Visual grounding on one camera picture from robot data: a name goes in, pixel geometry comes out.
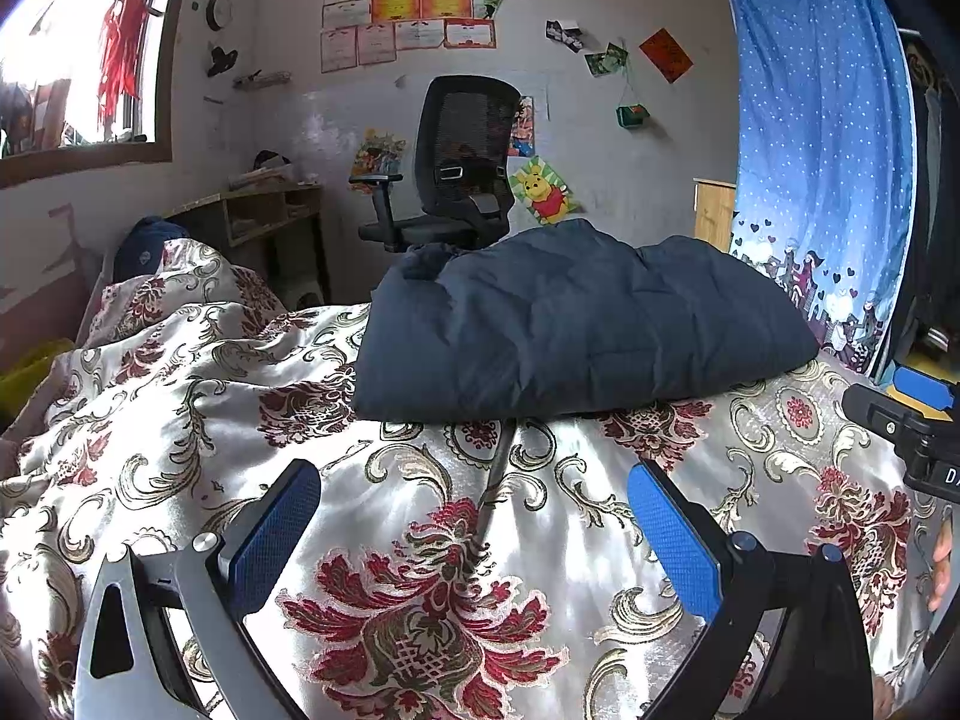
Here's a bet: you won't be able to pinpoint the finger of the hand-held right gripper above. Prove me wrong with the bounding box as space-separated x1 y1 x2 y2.
892 364 960 415

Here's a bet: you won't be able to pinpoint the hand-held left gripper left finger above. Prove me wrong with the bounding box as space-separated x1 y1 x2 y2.
73 457 323 720

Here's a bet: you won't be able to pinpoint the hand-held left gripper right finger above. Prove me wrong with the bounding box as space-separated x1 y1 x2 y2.
626 457 875 720

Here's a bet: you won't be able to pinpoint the navy padded jacket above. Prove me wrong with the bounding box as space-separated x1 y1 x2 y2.
352 217 821 422

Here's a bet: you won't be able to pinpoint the dark hanging clothes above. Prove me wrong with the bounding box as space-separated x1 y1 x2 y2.
874 28 960 383

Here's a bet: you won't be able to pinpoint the person's right hand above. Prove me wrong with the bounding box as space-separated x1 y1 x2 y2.
928 516 960 614

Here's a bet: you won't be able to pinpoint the floral satin quilt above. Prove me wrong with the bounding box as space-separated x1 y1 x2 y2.
0 238 955 720

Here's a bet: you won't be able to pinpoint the light wooden cabinet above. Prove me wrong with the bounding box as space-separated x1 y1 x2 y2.
692 177 739 253

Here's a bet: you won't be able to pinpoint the blue dotted curtain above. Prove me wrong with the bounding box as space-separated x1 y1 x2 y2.
715 0 920 377

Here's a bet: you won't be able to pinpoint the yellow-green cloth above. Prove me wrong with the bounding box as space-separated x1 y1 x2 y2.
0 340 77 430

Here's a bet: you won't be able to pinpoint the wooden desk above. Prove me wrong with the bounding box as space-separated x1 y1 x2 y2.
160 183 332 302

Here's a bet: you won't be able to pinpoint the black mesh office chair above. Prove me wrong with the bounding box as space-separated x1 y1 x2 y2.
348 75 523 254

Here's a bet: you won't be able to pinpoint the pile of things on desk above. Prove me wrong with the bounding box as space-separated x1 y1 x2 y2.
228 149 298 193

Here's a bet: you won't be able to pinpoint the yellow bear poster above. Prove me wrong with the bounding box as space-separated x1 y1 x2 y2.
508 155 583 227

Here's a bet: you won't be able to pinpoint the colourful cartoon poster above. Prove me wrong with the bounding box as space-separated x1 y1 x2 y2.
352 127 408 180

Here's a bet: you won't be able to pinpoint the red paper sheet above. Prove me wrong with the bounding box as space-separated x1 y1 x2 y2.
638 27 693 84

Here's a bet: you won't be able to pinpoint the cartoon figure poster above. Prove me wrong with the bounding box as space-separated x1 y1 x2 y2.
508 95 537 159

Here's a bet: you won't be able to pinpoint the green photo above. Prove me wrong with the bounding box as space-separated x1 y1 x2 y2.
584 42 630 79

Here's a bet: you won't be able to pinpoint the black and white photos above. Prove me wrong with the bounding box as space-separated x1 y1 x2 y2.
544 17 587 54

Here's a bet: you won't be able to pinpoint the red hanging cloth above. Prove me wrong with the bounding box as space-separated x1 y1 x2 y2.
97 0 155 140

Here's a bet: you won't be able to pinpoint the window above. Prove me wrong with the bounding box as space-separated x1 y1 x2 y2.
0 0 190 190

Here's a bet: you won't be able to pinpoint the group of wall certificates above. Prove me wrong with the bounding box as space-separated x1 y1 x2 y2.
320 0 530 75

